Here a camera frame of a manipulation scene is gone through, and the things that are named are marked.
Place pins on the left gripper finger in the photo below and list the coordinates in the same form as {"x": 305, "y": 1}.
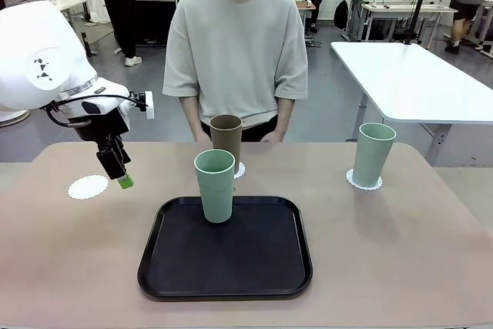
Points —
{"x": 113, "y": 167}
{"x": 124, "y": 153}

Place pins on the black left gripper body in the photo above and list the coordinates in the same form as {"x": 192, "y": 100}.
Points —
{"x": 104, "y": 125}

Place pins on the white paper doily coaster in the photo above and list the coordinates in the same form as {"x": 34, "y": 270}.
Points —
{"x": 88, "y": 187}
{"x": 242, "y": 171}
{"x": 349, "y": 179}

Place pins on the brown tall cup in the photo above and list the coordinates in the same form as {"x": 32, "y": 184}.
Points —
{"x": 226, "y": 134}

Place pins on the green tall cup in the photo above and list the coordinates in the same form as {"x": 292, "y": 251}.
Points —
{"x": 373, "y": 159}
{"x": 215, "y": 198}

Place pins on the person's left forearm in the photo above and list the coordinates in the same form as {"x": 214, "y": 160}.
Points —
{"x": 284, "y": 115}

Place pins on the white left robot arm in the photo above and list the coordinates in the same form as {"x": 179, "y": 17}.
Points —
{"x": 34, "y": 48}

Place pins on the person's right forearm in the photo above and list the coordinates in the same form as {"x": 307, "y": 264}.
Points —
{"x": 192, "y": 115}

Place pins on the person's right hand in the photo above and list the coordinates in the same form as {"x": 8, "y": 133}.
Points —
{"x": 202, "y": 137}

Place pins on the person's left hand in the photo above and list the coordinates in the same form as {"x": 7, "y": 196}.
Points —
{"x": 274, "y": 137}

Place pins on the white cylinder wooden base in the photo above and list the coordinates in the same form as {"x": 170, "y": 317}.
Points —
{"x": 11, "y": 118}

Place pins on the bystander in grey top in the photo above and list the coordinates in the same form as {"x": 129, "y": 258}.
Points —
{"x": 121, "y": 9}

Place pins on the white desk with legs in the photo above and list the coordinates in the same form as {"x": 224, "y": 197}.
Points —
{"x": 73, "y": 2}

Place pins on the black plastic tray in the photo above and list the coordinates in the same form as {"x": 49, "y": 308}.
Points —
{"x": 223, "y": 267}

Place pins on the person in beige sweater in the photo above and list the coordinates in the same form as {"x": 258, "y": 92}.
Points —
{"x": 235, "y": 36}

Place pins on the black backpack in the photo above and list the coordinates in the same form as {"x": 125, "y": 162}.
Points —
{"x": 341, "y": 15}

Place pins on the large white table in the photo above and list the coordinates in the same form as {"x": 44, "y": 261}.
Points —
{"x": 404, "y": 78}

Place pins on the white workbench table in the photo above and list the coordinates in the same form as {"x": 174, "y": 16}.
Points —
{"x": 404, "y": 8}

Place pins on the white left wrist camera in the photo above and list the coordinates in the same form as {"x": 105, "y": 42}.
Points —
{"x": 148, "y": 105}

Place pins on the black camera stand pole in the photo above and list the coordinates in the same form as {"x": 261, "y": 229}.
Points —
{"x": 418, "y": 5}

